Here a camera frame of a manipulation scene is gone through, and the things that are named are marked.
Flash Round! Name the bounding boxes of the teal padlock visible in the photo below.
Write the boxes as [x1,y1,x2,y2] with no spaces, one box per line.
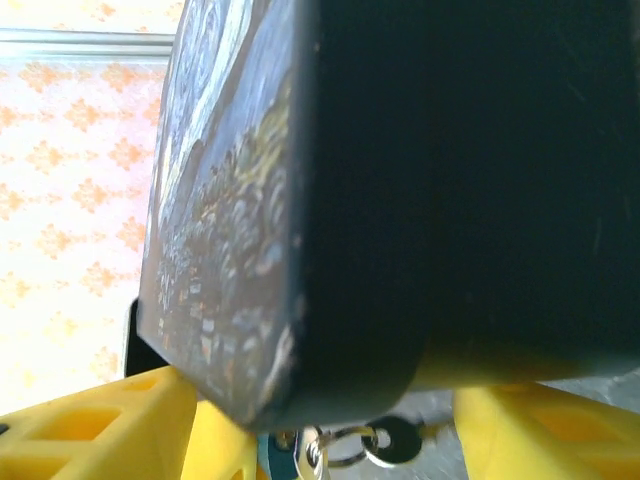
[256,432,302,480]

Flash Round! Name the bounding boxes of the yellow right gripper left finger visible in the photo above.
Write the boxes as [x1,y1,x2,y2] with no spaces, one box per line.
[0,368,202,480]

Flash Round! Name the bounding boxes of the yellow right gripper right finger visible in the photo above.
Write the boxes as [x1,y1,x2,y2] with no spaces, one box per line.
[453,382,640,480]

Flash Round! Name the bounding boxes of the starry night painted tin box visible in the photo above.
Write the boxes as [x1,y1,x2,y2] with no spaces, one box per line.
[139,0,640,434]

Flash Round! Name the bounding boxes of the silver key ring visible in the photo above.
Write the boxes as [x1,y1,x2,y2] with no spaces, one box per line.
[319,422,381,467]

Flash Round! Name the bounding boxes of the aluminium frame rail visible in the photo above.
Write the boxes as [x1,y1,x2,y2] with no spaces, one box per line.
[0,27,177,57]

